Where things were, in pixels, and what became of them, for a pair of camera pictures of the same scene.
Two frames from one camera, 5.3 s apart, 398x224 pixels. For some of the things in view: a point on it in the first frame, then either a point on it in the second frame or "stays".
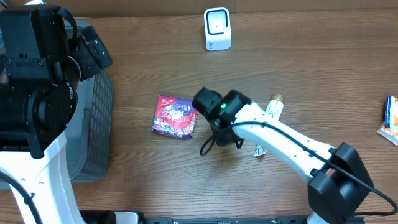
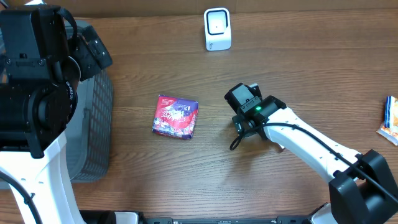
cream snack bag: [390, 111] stays
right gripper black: [222, 139] -> [239, 128]
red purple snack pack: [174, 117] stays
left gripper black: [93, 65] stays
